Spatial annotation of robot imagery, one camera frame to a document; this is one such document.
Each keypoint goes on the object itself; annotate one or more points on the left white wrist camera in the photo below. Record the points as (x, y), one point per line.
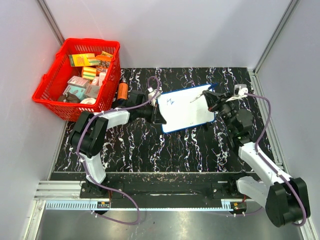
(154, 94)

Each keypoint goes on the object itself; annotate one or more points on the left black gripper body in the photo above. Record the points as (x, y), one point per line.
(151, 112)

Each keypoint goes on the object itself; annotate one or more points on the white tape roll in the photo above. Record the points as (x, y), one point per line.
(88, 101)

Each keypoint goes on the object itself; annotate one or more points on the teal white box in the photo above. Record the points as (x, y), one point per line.
(79, 92)

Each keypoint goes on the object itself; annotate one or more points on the yellow green box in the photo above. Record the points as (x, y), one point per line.
(82, 59)

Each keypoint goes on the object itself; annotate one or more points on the red plastic shopping basket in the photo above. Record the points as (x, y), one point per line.
(54, 82)

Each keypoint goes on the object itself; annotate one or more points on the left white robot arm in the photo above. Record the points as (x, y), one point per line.
(89, 131)

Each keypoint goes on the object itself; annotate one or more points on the striped yellow sponge pack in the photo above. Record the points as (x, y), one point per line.
(89, 72)

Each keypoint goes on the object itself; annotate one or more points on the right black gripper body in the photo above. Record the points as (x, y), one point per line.
(221, 104)

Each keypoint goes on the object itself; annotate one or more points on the orange pump bottle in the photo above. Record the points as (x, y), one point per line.
(122, 94)

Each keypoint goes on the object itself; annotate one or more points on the pink white box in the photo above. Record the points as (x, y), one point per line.
(78, 81)

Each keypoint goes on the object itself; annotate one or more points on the aluminium frame rail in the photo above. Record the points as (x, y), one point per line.
(69, 195)

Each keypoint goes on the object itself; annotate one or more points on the white marker with blue cap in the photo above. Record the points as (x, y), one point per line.
(210, 88)

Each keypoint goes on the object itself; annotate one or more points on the orange snack packet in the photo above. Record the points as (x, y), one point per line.
(104, 59)

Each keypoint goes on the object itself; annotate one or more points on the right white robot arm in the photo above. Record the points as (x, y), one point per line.
(284, 198)

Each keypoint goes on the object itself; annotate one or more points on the blue-framed whiteboard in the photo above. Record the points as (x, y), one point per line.
(179, 113)

